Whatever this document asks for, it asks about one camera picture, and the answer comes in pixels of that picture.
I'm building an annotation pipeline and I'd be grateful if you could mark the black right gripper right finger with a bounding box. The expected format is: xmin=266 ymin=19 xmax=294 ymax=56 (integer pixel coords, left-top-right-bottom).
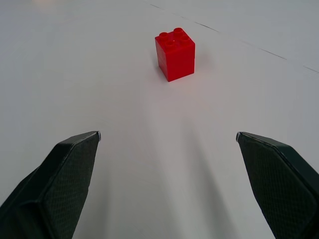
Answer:
xmin=235 ymin=131 xmax=319 ymax=239

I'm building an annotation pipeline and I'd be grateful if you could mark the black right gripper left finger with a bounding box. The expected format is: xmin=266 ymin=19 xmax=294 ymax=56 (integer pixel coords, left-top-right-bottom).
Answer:
xmin=0 ymin=130 xmax=102 ymax=239

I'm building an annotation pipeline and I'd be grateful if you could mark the red toy brick stack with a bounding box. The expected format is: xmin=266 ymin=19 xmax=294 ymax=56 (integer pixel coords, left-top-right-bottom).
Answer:
xmin=155 ymin=27 xmax=196 ymax=83

